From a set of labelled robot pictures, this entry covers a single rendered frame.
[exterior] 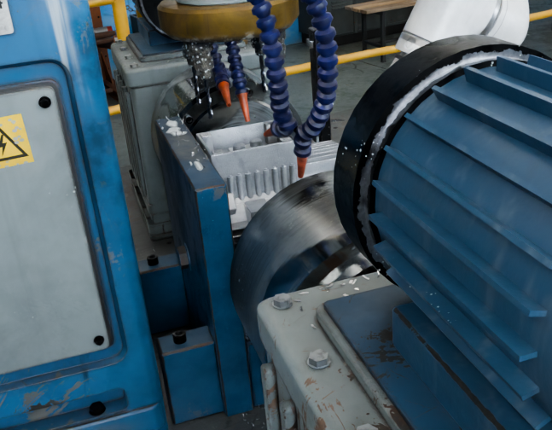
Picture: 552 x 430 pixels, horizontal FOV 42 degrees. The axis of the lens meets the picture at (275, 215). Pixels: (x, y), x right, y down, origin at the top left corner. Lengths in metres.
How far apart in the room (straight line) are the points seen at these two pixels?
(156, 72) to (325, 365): 0.97
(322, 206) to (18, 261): 0.33
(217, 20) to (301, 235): 0.29
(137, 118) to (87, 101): 0.66
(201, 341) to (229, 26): 0.41
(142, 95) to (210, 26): 0.55
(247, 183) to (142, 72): 0.49
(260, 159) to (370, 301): 0.45
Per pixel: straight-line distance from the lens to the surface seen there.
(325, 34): 0.76
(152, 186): 1.47
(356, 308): 0.55
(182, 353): 0.98
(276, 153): 0.98
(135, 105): 1.42
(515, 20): 1.03
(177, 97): 1.27
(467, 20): 0.99
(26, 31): 0.76
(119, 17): 3.28
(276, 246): 0.74
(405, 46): 0.99
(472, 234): 0.38
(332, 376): 0.51
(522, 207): 0.36
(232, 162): 0.96
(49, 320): 0.87
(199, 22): 0.89
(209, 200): 0.87
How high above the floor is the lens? 1.48
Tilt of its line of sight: 26 degrees down
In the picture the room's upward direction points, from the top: 5 degrees counter-clockwise
